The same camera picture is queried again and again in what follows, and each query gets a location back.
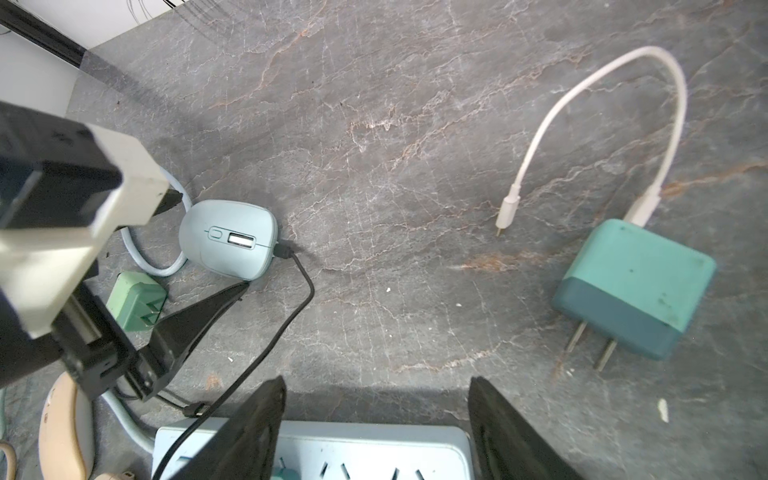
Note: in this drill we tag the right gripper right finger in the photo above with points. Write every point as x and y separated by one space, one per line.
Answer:
507 446

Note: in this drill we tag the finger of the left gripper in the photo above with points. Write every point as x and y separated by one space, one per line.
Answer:
177 335

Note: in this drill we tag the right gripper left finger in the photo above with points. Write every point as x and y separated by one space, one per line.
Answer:
244 447

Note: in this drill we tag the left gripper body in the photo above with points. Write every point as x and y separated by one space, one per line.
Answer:
94 349

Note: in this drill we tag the light green charger cube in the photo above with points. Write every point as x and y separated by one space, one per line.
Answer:
136 301

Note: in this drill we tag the blue power strip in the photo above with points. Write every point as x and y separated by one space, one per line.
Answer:
326 450

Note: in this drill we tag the peach mouse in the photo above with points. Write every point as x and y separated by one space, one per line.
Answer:
66 442

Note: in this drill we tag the teal charger cube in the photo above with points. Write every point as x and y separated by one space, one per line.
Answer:
636 287

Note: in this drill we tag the blue mouse behind strip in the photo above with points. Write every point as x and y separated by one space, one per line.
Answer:
230 238

